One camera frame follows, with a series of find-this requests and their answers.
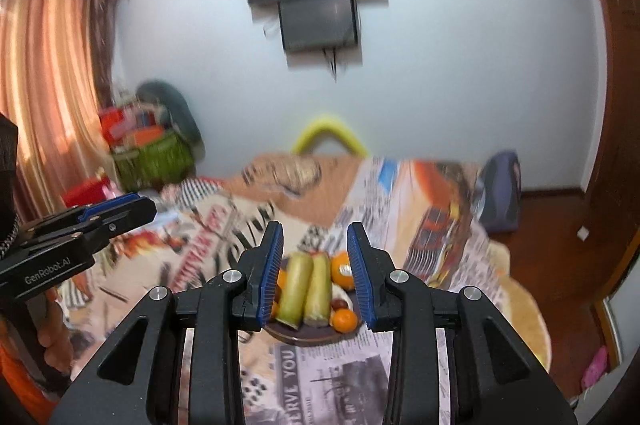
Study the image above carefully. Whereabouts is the large orange with sticker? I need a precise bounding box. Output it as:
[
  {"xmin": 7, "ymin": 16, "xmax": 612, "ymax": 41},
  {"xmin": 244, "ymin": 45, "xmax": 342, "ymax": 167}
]
[{"xmin": 331, "ymin": 251, "xmax": 355, "ymax": 292}]

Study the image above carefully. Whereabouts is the green husked corn cob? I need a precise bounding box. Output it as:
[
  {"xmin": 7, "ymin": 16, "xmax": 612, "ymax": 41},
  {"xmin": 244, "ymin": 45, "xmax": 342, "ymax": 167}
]
[{"xmin": 303, "ymin": 253, "xmax": 332, "ymax": 327}]

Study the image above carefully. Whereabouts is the dark red jujube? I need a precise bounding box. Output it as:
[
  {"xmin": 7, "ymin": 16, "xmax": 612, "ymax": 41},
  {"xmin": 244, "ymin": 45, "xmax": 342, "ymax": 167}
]
[{"xmin": 331, "ymin": 298, "xmax": 349, "ymax": 311}]

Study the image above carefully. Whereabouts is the medium orange mandarin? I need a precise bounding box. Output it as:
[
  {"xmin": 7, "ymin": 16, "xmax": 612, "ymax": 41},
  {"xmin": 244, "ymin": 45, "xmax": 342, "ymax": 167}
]
[{"xmin": 277, "ymin": 269, "xmax": 286, "ymax": 289}]

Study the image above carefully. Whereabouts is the peeled pomelo segment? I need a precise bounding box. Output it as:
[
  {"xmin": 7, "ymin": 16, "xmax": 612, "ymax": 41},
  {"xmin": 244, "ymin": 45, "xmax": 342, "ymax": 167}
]
[{"xmin": 331, "ymin": 284, "xmax": 352, "ymax": 306}]

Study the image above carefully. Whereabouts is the person's left hand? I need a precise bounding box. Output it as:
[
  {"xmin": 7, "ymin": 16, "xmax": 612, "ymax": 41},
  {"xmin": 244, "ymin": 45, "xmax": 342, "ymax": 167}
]
[{"xmin": 38, "ymin": 289, "xmax": 74, "ymax": 375}]

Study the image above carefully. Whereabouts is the red gift box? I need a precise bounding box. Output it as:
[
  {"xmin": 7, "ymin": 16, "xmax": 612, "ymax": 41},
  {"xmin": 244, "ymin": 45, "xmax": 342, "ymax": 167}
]
[{"xmin": 62, "ymin": 176, "xmax": 122, "ymax": 208}]

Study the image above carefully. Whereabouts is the green storage box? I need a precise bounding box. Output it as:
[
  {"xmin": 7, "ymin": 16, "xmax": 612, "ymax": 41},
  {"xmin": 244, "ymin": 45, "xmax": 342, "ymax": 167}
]
[{"xmin": 112, "ymin": 131, "xmax": 195, "ymax": 192}]

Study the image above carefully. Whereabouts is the grey seal plush toy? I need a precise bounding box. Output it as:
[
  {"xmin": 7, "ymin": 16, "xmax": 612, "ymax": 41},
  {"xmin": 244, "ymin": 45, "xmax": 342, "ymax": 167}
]
[{"xmin": 136, "ymin": 79, "xmax": 204, "ymax": 151}]

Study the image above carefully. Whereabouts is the purple ceramic plate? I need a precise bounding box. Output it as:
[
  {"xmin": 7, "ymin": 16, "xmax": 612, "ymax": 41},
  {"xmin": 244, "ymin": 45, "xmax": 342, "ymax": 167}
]
[{"xmin": 265, "ymin": 292, "xmax": 361, "ymax": 347}]

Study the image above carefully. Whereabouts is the printed newspaper pattern blanket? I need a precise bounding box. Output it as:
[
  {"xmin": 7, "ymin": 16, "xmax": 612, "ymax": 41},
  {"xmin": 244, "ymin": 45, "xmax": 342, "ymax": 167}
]
[{"xmin": 61, "ymin": 154, "xmax": 510, "ymax": 424}]

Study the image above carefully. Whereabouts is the orange striped curtain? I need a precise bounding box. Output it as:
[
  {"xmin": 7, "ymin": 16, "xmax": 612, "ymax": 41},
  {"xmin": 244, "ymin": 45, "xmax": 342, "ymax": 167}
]
[{"xmin": 1, "ymin": 0, "xmax": 117, "ymax": 221}]

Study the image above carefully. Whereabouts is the brown wooden door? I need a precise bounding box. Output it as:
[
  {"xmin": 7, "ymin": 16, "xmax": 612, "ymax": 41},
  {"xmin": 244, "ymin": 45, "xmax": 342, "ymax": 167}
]
[{"xmin": 588, "ymin": 0, "xmax": 639, "ymax": 298}]

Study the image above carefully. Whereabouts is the small black wall monitor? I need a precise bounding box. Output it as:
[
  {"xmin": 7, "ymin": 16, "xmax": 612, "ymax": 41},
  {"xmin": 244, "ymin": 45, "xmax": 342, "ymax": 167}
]
[{"xmin": 279, "ymin": 0, "xmax": 359, "ymax": 52}]

